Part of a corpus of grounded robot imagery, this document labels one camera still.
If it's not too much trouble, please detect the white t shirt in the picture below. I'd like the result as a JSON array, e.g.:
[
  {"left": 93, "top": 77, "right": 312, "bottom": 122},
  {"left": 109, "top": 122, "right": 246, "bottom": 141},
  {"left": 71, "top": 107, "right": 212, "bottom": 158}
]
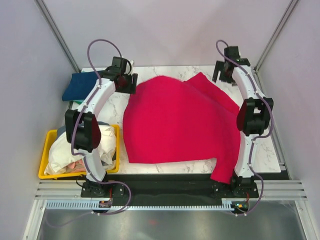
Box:
[{"left": 44, "top": 126, "right": 116, "bottom": 176}]

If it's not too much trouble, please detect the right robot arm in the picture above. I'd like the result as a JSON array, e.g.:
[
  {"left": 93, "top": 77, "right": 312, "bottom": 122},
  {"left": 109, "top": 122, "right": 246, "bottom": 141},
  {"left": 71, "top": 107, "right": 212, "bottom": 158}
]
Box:
[{"left": 212, "top": 45, "right": 274, "bottom": 198}]

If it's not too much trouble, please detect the red t shirt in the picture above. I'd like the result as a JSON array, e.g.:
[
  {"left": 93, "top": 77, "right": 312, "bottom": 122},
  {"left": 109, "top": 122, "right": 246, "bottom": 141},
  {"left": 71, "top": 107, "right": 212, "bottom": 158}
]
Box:
[{"left": 122, "top": 73, "right": 241, "bottom": 184}]

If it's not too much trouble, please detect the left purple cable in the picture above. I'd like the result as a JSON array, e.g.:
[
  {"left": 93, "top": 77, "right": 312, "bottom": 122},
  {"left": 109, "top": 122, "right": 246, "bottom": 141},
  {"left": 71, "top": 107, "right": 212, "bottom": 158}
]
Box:
[{"left": 70, "top": 39, "right": 133, "bottom": 226}]

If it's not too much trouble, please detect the folded navy t shirt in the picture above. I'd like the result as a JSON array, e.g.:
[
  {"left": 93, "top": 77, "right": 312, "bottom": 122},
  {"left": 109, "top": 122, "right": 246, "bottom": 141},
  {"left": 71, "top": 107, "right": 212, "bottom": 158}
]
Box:
[{"left": 62, "top": 71, "right": 98, "bottom": 102}]

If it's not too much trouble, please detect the grey slotted cable duct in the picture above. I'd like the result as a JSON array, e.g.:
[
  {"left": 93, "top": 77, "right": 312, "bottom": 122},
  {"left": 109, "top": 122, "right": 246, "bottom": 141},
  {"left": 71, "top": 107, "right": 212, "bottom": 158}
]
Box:
[{"left": 45, "top": 199, "right": 249, "bottom": 211}]

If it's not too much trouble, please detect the pink t shirt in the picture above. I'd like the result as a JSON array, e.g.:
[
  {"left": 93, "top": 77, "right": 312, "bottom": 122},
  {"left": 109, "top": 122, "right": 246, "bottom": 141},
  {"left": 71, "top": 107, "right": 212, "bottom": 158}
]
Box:
[{"left": 66, "top": 159, "right": 86, "bottom": 173}]

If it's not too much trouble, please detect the aluminium frame post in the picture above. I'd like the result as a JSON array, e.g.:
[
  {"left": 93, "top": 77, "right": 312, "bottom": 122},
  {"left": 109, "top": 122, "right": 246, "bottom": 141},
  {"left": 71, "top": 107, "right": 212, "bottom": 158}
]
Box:
[
  {"left": 253, "top": 0, "right": 300, "bottom": 73},
  {"left": 34, "top": 0, "right": 81, "bottom": 73}
]

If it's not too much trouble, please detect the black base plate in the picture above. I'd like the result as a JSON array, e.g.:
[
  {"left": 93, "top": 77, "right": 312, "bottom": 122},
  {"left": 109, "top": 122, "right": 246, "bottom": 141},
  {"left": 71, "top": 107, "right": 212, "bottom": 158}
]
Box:
[{"left": 79, "top": 173, "right": 260, "bottom": 208}]

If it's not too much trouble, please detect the yellow plastic bin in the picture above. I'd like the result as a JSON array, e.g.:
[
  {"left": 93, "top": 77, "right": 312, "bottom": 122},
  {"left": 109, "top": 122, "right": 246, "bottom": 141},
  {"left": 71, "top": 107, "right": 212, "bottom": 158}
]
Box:
[{"left": 38, "top": 124, "right": 121, "bottom": 180}]

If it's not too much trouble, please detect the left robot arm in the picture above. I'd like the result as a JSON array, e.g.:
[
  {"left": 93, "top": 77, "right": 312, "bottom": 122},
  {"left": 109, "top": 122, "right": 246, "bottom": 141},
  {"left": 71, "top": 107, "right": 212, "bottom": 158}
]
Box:
[{"left": 64, "top": 56, "right": 138, "bottom": 198}]

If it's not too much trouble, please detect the right aluminium frame post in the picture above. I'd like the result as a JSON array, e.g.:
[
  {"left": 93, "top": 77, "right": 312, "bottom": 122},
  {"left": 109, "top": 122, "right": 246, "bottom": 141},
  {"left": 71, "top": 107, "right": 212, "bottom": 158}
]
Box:
[{"left": 253, "top": 0, "right": 300, "bottom": 73}]

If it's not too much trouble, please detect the left aluminium frame post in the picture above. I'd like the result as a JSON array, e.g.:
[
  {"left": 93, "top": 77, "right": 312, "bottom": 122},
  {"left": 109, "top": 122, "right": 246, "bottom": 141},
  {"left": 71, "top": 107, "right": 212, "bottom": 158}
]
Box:
[{"left": 34, "top": 0, "right": 81, "bottom": 73}]

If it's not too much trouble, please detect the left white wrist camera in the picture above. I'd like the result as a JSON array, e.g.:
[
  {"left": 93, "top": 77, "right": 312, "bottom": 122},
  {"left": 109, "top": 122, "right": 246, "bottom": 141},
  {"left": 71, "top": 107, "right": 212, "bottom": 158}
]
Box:
[{"left": 125, "top": 60, "right": 134, "bottom": 75}]

